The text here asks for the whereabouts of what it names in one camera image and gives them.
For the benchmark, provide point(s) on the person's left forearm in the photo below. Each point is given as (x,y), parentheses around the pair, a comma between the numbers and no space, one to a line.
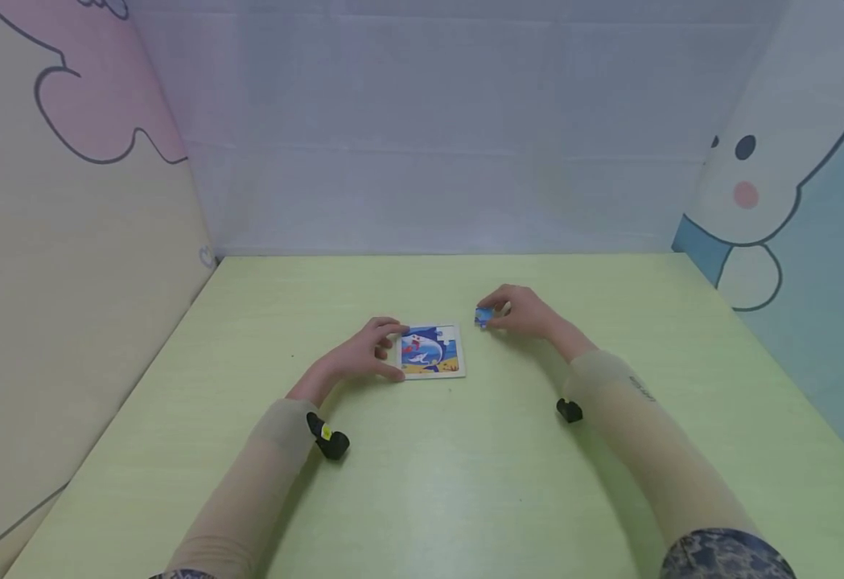
(248,490)

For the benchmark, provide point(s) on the person's right hand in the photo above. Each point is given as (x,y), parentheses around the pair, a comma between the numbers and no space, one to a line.
(530,315)

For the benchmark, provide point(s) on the person's left hand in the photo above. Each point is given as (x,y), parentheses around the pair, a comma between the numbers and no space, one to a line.
(353,358)

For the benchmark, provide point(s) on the black wrist band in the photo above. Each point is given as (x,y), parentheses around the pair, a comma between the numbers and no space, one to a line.
(568,411)
(327,438)

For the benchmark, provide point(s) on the person's right index finger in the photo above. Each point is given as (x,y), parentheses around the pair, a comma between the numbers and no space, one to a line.
(494,295)

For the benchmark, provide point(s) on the person's left thumb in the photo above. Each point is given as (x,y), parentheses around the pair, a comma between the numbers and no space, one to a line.
(392,371)

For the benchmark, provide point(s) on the blue puzzle piece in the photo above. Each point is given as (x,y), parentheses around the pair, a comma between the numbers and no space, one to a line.
(483,317)

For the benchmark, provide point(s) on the square jigsaw puzzle board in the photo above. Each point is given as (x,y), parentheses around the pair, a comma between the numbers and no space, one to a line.
(430,352)

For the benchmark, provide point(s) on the person's right thumb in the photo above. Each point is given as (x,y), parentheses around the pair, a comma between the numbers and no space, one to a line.
(501,322)

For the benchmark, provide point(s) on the person's left index finger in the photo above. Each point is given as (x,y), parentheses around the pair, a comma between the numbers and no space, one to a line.
(395,326)

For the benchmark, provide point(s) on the person's left fingers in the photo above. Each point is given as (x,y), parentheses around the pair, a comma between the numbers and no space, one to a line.
(382,347)

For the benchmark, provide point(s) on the person's right forearm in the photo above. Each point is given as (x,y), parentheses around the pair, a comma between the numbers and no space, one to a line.
(653,450)

